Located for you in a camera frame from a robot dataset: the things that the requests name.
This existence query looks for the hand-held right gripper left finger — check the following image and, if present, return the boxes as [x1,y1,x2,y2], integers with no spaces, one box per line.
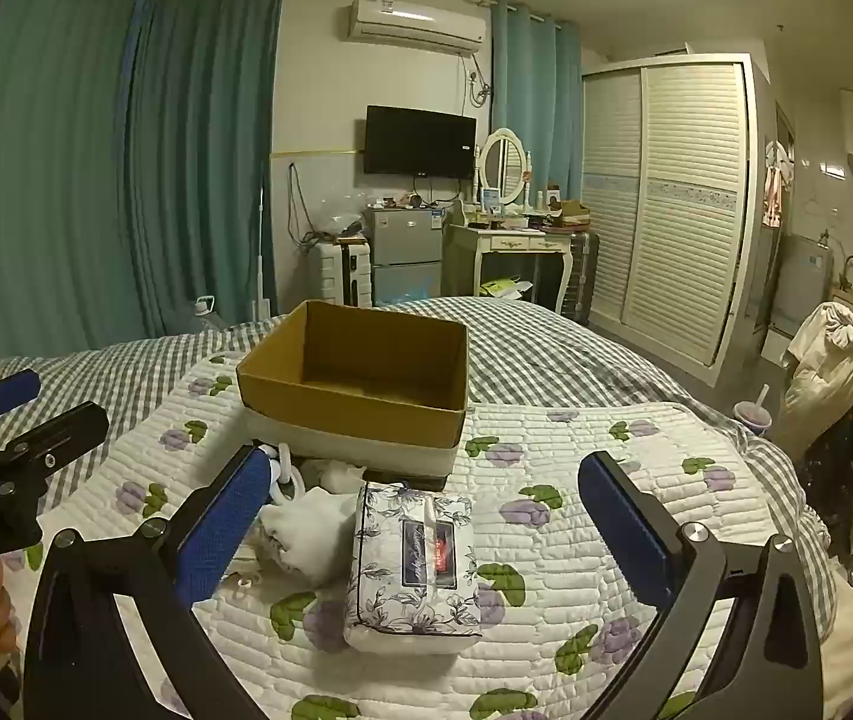
[22,444,275,720]

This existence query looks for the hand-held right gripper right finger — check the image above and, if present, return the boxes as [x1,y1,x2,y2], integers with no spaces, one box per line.
[578,451,827,720]

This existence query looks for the white looped cord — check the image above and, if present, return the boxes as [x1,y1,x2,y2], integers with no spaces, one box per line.
[265,441,305,505]

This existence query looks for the white plush toy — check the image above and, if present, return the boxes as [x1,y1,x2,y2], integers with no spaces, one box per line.
[256,486,362,589]

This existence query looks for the small white cloth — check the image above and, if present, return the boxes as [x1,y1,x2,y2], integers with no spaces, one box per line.
[319,460,370,494]

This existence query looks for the floral tissue pack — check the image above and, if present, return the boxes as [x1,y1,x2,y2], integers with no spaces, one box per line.
[343,481,485,653]

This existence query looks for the white floral quilt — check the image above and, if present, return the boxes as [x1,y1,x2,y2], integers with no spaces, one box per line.
[0,349,842,720]

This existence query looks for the purple cup with straw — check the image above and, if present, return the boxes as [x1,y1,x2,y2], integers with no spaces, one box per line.
[733,384,774,437]

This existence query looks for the clear water jug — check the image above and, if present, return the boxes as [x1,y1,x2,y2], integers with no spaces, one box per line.
[190,295,230,332]

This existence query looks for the teal curtain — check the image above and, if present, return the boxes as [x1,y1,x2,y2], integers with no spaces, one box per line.
[491,4,582,205]
[0,0,152,372]
[122,0,284,337]

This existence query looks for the dark suitcase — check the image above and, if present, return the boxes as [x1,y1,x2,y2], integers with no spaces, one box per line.
[557,230,600,324]

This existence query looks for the yellow green bag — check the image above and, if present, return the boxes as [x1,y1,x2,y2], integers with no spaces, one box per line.
[476,277,534,300]

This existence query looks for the white ribbed suitcase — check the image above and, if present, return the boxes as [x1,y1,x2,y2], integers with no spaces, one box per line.
[311,238,374,309]

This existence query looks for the grey washing machine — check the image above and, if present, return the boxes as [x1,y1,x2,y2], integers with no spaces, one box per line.
[770,233,837,335]

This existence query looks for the white dressing table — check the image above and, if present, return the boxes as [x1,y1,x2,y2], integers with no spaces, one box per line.
[442,220,576,310]

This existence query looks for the blue plastic bag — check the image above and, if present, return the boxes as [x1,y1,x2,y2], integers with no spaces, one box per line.
[377,274,440,309]

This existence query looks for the white louvred wardrobe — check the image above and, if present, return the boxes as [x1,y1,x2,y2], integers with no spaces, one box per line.
[580,52,767,388]

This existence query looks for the small cardboard box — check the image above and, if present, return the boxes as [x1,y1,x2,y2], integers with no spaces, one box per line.
[549,199,593,230]

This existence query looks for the clear plastic bag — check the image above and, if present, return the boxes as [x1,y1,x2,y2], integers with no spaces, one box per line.
[313,199,365,242]

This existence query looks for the grey mini fridge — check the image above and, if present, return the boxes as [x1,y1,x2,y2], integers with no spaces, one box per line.
[362,206,447,308]

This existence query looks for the pink hanging clothes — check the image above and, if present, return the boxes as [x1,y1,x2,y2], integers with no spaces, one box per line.
[761,140,795,230]

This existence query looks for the white oval mirror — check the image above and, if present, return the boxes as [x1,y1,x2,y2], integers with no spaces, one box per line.
[476,127,533,215]

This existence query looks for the white air conditioner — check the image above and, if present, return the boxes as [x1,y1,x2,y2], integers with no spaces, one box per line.
[346,0,488,54]

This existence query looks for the black hanging cable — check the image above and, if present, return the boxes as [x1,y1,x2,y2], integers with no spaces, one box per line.
[287,160,323,249]

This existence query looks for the black wall television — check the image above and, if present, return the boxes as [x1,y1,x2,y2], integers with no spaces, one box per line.
[364,105,479,181]

